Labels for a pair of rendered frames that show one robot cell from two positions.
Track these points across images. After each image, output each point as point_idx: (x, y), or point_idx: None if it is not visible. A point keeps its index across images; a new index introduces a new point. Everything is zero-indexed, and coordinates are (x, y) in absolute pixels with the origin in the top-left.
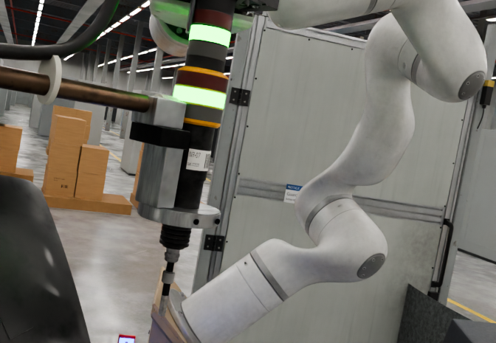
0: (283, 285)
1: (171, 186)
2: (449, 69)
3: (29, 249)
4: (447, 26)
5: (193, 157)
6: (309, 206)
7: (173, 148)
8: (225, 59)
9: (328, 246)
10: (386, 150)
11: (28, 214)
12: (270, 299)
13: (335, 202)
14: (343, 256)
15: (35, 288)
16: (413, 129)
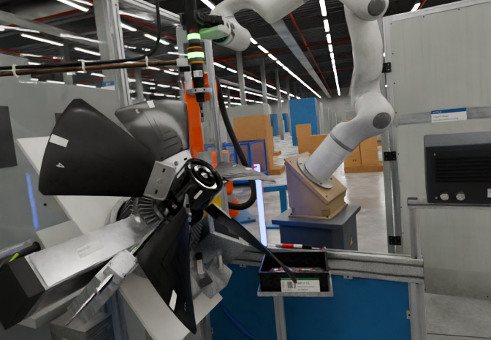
0: (343, 141)
1: (189, 82)
2: (357, 4)
3: (174, 115)
4: None
5: (194, 73)
6: (353, 102)
7: (186, 72)
8: (197, 42)
9: (356, 116)
10: (364, 57)
11: (177, 107)
12: (339, 150)
13: (362, 95)
14: (362, 118)
15: (174, 123)
16: (377, 41)
